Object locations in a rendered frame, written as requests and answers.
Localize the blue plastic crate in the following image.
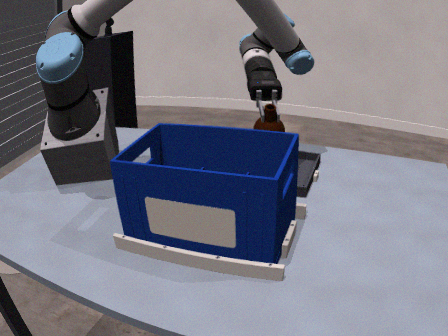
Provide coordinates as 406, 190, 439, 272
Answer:
110, 123, 299, 264

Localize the brown bottle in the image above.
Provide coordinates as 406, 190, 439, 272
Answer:
253, 104, 285, 132

